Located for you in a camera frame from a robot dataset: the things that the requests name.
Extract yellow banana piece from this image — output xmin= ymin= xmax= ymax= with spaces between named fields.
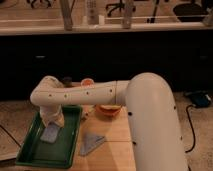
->
xmin=100 ymin=105 xmax=121 ymax=110

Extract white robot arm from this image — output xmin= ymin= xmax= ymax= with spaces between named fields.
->
xmin=30 ymin=73 xmax=189 ymax=171

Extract orange bowl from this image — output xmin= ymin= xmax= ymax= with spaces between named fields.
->
xmin=95 ymin=105 xmax=121 ymax=117

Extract grey triangular cloth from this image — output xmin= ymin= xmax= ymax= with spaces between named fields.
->
xmin=79 ymin=132 xmax=106 ymax=156

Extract blue grey sponge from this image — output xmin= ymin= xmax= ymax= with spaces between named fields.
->
xmin=40 ymin=124 xmax=60 ymax=143

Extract black office chair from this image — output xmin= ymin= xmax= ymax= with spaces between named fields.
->
xmin=173 ymin=0 xmax=208 ymax=22

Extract green plastic tray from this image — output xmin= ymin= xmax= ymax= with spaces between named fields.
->
xmin=16 ymin=105 xmax=82 ymax=169

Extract black office chair base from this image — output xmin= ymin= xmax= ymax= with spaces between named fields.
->
xmin=105 ymin=0 xmax=136 ymax=17

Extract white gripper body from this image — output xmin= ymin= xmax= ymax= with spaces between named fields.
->
xmin=40 ymin=106 xmax=64 ymax=125

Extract black power adapter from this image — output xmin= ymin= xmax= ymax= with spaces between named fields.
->
xmin=185 ymin=91 xmax=211 ymax=108

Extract orange filled white cup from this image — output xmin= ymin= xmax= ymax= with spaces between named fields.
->
xmin=81 ymin=78 xmax=94 ymax=86

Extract black floor cable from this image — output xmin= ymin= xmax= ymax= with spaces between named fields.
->
xmin=184 ymin=103 xmax=198 ymax=154

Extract wooden table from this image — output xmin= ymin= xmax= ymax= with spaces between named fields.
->
xmin=19 ymin=81 xmax=138 ymax=171

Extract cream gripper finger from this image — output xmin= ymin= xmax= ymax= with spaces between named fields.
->
xmin=55 ymin=118 xmax=65 ymax=128

